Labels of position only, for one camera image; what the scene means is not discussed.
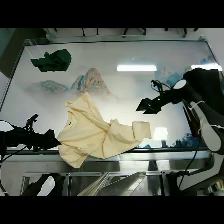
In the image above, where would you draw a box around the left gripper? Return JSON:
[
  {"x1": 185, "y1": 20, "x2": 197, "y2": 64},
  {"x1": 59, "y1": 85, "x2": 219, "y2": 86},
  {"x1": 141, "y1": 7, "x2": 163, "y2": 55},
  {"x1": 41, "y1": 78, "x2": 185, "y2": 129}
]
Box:
[{"x1": 41, "y1": 128, "x2": 63, "y2": 150}]

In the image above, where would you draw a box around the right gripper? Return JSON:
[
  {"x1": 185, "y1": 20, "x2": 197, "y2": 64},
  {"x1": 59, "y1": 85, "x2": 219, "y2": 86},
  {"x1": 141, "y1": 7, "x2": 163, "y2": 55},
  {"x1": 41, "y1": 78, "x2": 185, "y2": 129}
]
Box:
[{"x1": 135, "y1": 91, "x2": 180, "y2": 115}]

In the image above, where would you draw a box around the cream T-shirt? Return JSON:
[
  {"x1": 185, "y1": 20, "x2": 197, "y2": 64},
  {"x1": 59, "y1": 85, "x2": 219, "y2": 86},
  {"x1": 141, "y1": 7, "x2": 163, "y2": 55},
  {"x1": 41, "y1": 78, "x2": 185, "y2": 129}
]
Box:
[{"x1": 56, "y1": 91, "x2": 153, "y2": 170}]

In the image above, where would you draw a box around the dark green garment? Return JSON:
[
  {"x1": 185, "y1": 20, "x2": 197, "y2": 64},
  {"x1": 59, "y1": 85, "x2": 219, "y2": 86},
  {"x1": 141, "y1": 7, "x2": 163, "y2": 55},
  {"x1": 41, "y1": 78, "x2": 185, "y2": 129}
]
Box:
[{"x1": 30, "y1": 48, "x2": 73, "y2": 73}]

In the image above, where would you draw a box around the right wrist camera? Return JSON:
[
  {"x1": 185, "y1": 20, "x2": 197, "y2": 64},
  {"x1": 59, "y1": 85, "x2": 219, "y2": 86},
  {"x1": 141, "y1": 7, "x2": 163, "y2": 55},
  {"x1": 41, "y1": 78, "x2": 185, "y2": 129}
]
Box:
[{"x1": 150, "y1": 78, "x2": 172, "y2": 98}]

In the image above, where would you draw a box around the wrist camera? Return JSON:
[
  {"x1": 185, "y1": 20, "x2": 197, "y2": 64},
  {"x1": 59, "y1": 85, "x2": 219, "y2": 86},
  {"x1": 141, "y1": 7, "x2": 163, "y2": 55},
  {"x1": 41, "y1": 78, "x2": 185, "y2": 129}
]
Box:
[
  {"x1": 23, "y1": 113, "x2": 40, "y2": 134},
  {"x1": 150, "y1": 78, "x2": 172, "y2": 98}
]

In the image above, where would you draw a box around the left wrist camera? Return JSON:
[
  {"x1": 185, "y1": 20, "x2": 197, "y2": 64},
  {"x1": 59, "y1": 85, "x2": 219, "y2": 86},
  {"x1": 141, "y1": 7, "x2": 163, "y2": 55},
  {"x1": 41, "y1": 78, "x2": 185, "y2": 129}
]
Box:
[{"x1": 23, "y1": 113, "x2": 40, "y2": 134}]

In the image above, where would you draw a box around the black cable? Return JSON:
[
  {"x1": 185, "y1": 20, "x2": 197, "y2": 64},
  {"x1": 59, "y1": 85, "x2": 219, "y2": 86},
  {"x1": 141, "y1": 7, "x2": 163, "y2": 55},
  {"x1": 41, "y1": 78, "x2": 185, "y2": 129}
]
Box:
[
  {"x1": 177, "y1": 137, "x2": 202, "y2": 191},
  {"x1": 0, "y1": 144, "x2": 30, "y2": 196}
]

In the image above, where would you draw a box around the silver frame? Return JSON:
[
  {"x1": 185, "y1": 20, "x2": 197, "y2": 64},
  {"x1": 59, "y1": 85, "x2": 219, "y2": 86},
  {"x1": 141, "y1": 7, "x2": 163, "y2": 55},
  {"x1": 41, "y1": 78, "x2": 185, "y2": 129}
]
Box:
[{"x1": 0, "y1": 33, "x2": 224, "y2": 197}]

